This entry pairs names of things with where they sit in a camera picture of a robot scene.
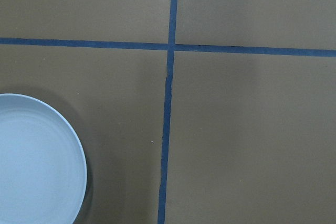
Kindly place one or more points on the blue plate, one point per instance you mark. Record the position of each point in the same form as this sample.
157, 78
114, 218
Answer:
43, 165

